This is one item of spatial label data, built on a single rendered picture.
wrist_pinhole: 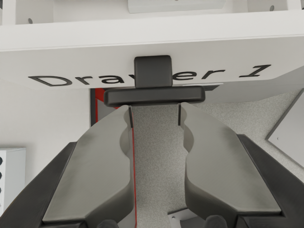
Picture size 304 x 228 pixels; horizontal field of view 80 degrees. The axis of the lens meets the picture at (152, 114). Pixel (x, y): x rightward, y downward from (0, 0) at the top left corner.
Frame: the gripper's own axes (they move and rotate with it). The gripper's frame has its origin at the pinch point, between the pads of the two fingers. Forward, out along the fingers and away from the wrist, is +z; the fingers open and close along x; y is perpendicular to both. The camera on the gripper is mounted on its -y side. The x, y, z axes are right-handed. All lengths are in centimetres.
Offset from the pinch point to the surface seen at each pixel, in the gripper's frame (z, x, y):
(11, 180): 6.2, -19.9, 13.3
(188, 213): 47, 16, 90
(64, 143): 11.1, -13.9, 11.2
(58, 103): 14.5, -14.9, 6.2
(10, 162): 7.4, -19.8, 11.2
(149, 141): 71, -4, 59
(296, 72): 32.8, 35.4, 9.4
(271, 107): 80, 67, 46
